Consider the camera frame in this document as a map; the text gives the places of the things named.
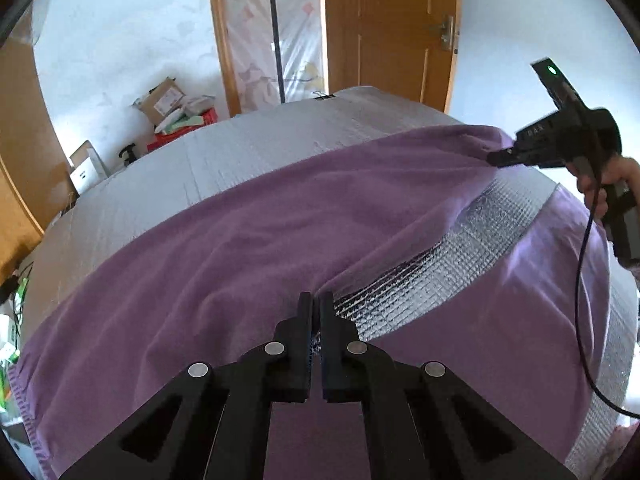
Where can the wooden door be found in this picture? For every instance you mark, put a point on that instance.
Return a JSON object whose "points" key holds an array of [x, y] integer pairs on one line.
{"points": [[390, 25]]}

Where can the white box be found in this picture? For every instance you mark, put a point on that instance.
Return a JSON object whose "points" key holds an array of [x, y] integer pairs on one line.
{"points": [[87, 170]]}

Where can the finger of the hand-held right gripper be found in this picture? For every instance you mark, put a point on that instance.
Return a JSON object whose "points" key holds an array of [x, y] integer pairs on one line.
{"points": [[507, 156]]}

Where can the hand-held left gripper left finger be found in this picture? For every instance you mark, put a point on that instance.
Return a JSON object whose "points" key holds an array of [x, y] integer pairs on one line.
{"points": [[304, 340]]}

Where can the person's right hand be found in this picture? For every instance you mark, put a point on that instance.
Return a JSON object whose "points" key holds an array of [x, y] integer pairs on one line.
{"points": [[592, 195]]}

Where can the pale green packets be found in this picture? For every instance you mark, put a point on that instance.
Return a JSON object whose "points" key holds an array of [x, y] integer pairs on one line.
{"points": [[182, 120]]}

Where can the open cardboard box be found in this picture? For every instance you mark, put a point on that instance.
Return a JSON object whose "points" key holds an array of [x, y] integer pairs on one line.
{"points": [[162, 100]]}

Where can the black pole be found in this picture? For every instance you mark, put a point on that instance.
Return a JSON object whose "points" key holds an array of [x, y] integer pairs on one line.
{"points": [[275, 35]]}

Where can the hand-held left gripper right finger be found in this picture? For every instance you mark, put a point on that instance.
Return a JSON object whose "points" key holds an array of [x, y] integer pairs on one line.
{"points": [[327, 340]]}

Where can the purple fleece garment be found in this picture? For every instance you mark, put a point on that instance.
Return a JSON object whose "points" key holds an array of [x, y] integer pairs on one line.
{"points": [[250, 260]]}

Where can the small black object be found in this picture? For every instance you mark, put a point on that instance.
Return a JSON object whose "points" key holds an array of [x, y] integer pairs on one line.
{"points": [[128, 155]]}

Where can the plastic-covered doorway frame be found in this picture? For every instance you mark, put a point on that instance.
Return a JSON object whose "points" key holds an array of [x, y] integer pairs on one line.
{"points": [[250, 25]]}

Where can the red crate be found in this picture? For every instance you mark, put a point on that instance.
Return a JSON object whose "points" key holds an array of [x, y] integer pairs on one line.
{"points": [[200, 122]]}

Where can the black binder clip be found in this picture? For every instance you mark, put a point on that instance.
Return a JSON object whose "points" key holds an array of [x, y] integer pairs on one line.
{"points": [[322, 96]]}

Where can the wooden wardrobe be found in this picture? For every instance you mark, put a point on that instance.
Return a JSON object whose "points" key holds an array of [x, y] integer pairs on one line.
{"points": [[20, 160]]}

